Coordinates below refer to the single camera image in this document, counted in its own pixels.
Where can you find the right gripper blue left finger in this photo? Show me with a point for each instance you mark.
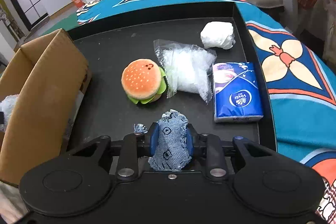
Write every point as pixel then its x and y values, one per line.
pixel 132 147

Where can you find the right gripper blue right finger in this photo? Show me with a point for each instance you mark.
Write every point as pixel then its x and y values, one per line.
pixel 208 156

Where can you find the denim fabric toy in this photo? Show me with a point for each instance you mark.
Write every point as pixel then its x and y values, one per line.
pixel 171 153

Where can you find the hamburger plush toy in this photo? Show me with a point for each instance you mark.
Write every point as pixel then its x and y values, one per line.
pixel 143 81

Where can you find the blue tissue pack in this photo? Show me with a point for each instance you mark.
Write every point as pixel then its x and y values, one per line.
pixel 236 93

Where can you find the clear plastic bag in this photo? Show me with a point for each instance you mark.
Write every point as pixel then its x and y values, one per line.
pixel 187 67

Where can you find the white cloth ball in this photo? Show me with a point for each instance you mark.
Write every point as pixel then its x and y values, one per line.
pixel 218 35

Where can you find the grey fluffy plush toy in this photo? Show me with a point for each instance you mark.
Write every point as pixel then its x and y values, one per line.
pixel 6 109

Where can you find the brown cardboard box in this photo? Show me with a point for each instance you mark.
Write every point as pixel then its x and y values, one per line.
pixel 49 76

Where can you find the blue patterned blanket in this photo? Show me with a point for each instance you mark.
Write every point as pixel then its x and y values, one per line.
pixel 300 85

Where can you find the green cloth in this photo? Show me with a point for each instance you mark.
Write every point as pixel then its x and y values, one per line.
pixel 67 24

